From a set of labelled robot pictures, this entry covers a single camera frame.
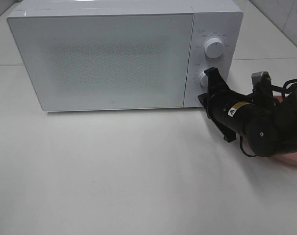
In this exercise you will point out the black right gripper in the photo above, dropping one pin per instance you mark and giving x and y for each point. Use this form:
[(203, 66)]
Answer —
[(226, 108)]

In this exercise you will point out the round white door release button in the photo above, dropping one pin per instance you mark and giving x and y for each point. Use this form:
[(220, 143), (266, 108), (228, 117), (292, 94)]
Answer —
[(197, 100)]

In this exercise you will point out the pink round plate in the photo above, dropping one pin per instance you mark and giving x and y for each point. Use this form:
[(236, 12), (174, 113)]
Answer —
[(290, 159)]

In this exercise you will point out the white microwave door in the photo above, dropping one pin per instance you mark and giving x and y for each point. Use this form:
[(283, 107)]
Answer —
[(105, 62)]

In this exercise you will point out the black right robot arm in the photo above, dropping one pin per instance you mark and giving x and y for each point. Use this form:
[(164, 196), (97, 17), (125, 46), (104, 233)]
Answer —
[(266, 118)]

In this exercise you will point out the lower white microwave knob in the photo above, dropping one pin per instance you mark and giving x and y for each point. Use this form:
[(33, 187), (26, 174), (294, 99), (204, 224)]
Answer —
[(203, 79)]

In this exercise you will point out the white microwave knob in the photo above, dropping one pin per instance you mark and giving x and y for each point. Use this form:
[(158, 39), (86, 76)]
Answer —
[(203, 79), (214, 47)]

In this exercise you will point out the upper white microwave knob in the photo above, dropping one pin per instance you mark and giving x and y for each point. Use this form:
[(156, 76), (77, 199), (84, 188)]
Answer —
[(214, 47)]

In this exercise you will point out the white microwave oven body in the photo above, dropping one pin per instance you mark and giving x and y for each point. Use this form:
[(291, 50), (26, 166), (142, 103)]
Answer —
[(211, 18)]

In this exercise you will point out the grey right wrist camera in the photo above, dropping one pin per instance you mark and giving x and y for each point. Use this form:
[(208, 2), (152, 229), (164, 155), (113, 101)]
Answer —
[(260, 77)]

